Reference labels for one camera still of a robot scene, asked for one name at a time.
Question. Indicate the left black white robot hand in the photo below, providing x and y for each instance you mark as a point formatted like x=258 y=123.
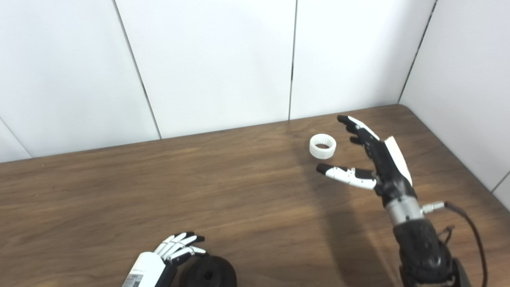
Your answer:
x=147 y=269

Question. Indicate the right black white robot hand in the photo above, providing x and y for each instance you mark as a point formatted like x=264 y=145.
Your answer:
x=392 y=171

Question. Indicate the round black plastic part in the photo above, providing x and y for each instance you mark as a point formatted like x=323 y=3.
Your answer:
x=219 y=275

